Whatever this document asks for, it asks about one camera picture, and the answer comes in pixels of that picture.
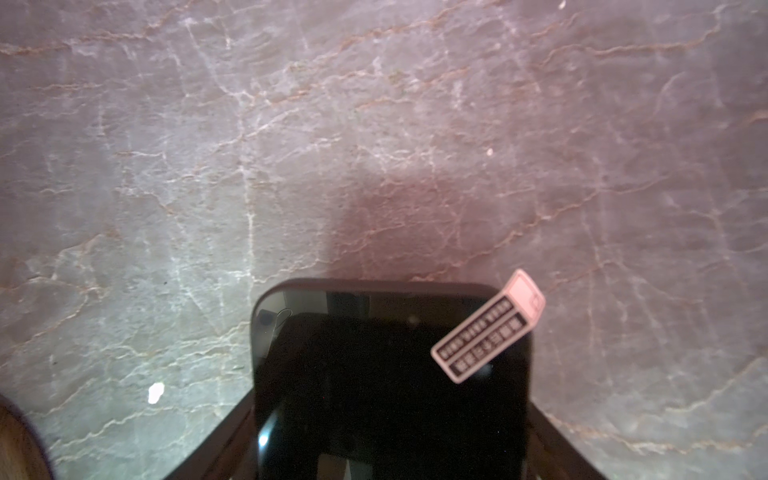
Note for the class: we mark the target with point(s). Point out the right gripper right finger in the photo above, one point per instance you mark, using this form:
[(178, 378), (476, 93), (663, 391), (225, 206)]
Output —
[(550, 455)]

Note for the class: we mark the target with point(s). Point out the black phone with sticker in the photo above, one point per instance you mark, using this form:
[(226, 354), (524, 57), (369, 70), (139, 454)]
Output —
[(393, 380)]

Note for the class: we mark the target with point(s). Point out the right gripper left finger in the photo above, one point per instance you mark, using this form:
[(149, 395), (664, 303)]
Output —
[(221, 453)]

